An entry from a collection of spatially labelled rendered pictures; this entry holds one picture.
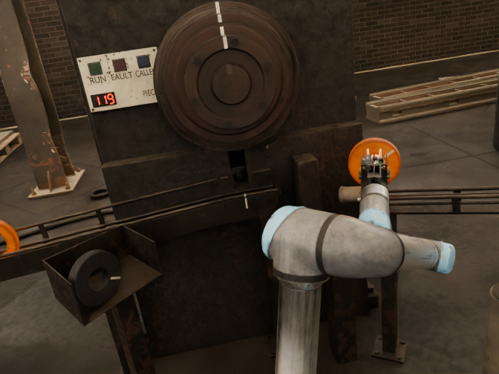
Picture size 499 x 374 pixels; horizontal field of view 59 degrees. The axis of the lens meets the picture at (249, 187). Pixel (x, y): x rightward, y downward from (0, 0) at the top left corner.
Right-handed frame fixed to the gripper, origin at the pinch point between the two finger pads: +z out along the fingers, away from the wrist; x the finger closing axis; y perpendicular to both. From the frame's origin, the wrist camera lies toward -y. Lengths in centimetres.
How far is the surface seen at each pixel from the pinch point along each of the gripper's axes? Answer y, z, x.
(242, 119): 15.6, -0.6, 39.5
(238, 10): 43, 17, 39
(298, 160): -8.0, 10.2, 25.6
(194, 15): 45, 12, 52
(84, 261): 1, -49, 76
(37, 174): -114, 147, 290
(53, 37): -95, 472, 475
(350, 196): -19.1, 3.9, 7.8
